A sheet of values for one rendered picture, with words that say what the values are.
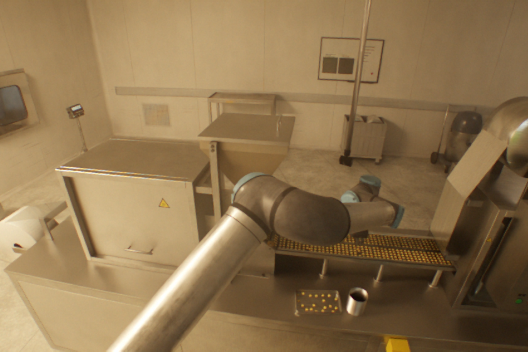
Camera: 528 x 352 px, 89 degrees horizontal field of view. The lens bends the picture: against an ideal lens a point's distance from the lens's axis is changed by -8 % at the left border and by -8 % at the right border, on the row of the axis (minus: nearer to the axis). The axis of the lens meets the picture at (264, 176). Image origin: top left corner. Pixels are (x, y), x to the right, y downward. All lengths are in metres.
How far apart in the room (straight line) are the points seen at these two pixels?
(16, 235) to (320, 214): 2.01
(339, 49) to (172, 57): 2.73
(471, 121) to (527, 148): 3.59
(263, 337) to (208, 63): 4.41
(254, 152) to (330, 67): 3.87
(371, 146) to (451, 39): 1.93
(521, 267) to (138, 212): 1.53
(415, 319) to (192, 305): 1.08
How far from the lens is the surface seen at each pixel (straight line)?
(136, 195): 1.38
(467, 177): 1.43
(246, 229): 0.64
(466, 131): 4.97
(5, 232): 2.39
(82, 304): 1.81
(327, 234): 0.64
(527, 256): 1.30
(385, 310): 1.48
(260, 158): 1.11
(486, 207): 1.39
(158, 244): 1.50
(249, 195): 0.67
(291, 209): 0.62
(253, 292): 1.43
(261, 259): 1.46
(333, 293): 1.47
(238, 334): 1.49
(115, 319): 1.77
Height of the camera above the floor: 1.89
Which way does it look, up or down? 27 degrees down
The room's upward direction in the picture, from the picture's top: 1 degrees clockwise
